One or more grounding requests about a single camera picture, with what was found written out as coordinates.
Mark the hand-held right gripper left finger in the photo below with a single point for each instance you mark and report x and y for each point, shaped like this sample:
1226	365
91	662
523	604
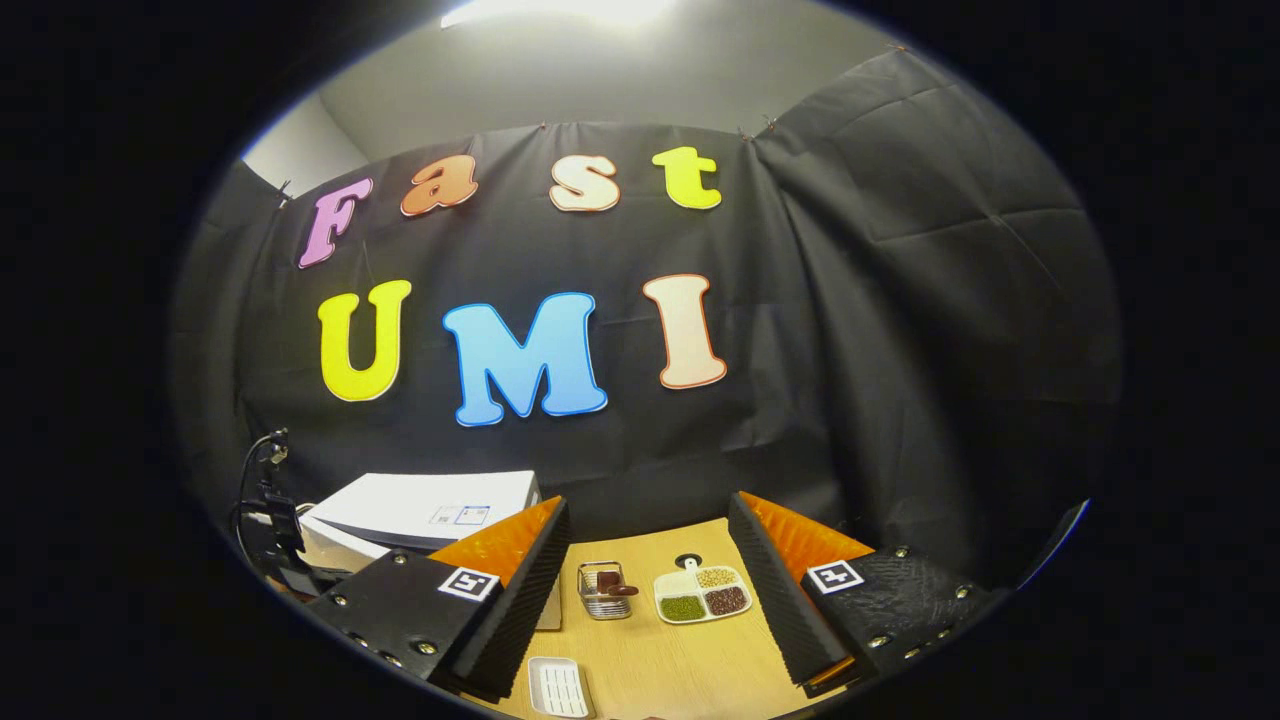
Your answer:
525	600

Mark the black backdrop cloth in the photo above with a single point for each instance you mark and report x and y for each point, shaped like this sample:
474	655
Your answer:
900	330

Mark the white microwave oven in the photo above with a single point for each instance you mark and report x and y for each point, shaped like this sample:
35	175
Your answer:
420	500

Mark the large ceiling light panel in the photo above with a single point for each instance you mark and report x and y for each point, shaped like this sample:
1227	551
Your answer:
560	10

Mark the white divided dish of beans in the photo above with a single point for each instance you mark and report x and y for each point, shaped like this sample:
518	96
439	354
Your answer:
700	598

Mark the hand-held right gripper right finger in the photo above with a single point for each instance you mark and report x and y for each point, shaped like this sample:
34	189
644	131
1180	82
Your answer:
775	600

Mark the white ribbed rectangular plate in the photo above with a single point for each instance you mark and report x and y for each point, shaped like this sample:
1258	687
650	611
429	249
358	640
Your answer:
560	688

